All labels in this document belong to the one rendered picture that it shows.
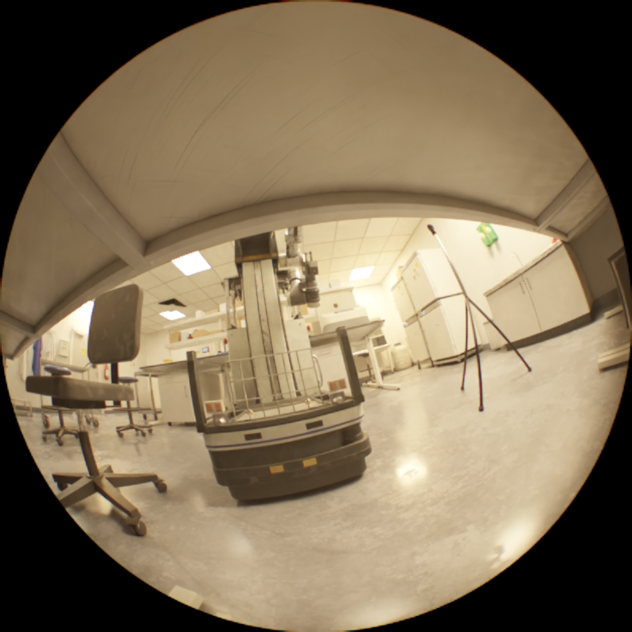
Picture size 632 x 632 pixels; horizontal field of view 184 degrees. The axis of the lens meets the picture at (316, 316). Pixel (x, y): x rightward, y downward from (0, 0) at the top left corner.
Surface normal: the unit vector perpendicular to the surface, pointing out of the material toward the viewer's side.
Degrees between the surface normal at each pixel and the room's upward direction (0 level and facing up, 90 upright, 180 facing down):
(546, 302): 90
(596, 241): 90
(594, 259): 90
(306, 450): 90
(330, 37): 180
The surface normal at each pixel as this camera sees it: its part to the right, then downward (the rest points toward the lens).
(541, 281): -0.98, 0.20
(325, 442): 0.18, -0.33
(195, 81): 0.22, 0.93
